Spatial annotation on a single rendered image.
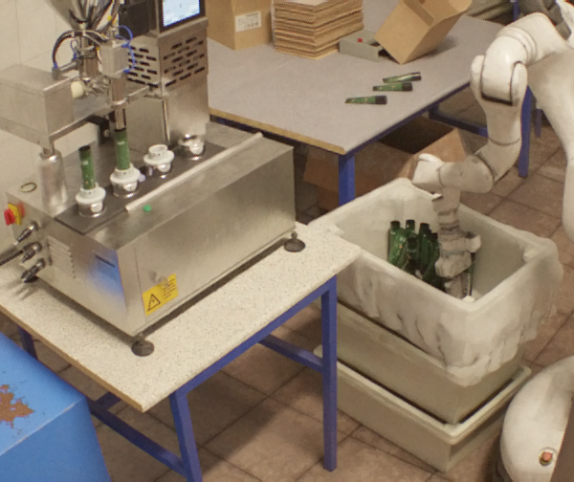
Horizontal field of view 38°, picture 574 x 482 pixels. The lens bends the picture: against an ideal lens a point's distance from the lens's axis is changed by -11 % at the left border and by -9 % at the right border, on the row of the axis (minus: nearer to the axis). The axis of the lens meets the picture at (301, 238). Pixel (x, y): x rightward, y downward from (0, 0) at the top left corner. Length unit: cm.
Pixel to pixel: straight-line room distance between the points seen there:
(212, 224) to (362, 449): 103
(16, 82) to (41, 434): 85
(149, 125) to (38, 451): 87
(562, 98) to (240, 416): 157
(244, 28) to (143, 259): 195
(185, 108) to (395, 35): 147
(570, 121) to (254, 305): 87
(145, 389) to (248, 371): 123
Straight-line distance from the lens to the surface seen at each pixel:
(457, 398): 250
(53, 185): 210
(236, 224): 217
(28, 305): 228
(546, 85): 199
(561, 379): 262
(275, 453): 283
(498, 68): 180
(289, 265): 230
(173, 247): 203
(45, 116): 200
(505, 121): 186
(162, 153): 212
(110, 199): 208
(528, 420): 243
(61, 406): 217
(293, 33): 365
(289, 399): 302
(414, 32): 348
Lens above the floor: 201
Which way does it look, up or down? 32 degrees down
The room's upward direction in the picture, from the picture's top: 2 degrees counter-clockwise
